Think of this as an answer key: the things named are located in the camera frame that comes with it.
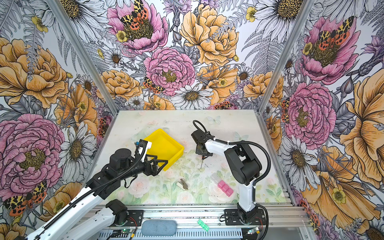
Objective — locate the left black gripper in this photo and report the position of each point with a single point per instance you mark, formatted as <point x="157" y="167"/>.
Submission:
<point x="148" y="171"/>

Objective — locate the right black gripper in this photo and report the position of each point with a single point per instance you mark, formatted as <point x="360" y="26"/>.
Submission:
<point x="198" y="151"/>

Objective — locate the yellow plastic bin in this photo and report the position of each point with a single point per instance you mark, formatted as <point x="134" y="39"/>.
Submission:
<point x="164" y="147"/>

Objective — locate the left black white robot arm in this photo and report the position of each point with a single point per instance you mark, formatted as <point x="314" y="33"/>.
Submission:
<point x="123" y="164"/>

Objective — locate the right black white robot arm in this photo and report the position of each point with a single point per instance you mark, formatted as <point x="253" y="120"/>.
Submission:
<point x="243" y="163"/>

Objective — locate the small grey metal clip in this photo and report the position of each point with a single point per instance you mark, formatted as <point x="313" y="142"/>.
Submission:
<point x="182" y="184"/>

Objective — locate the pink clear plastic block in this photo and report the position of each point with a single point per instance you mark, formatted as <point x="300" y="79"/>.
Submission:
<point x="222" y="185"/>

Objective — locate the grey oval pad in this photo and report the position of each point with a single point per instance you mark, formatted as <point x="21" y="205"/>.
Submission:
<point x="159" y="228"/>

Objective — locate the small green plastic piece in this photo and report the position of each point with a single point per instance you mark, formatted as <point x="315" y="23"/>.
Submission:
<point x="203" y="225"/>

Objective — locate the small green circuit board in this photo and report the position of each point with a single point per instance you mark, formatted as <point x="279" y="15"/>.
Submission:
<point x="252" y="231"/>

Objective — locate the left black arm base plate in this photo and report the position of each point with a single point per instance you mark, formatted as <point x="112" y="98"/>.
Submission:
<point x="129" y="218"/>

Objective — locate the aluminium front rail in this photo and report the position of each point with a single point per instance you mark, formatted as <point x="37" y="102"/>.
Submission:
<point x="186" y="216"/>

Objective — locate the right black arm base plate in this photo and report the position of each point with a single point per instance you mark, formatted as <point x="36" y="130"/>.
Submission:
<point x="231" y="218"/>

